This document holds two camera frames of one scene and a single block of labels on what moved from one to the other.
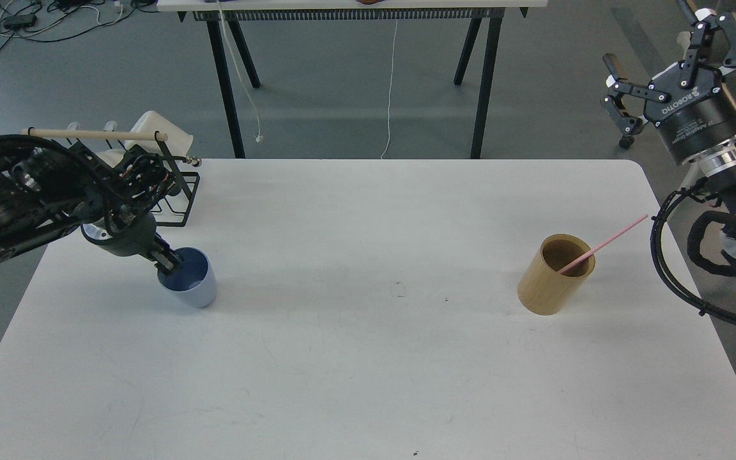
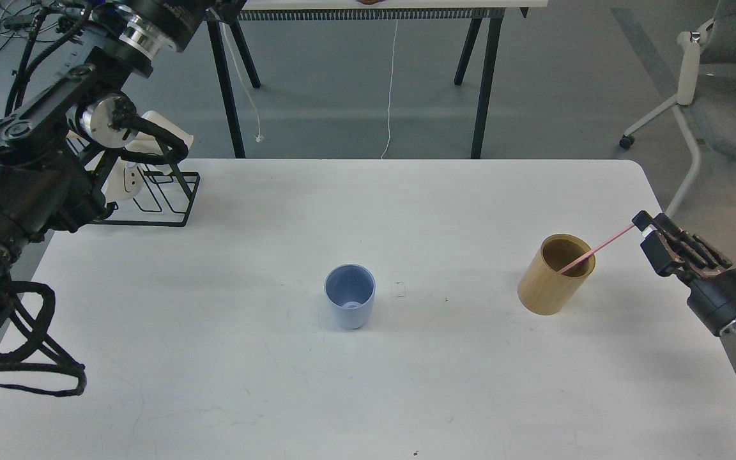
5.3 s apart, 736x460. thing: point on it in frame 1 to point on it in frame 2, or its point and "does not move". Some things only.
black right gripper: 689,101 to 716,299
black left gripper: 131,193 to 179,21
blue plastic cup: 194,281 to 350,288
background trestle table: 237,13 does not move
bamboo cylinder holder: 556,274 does not move
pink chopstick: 623,230 does not move
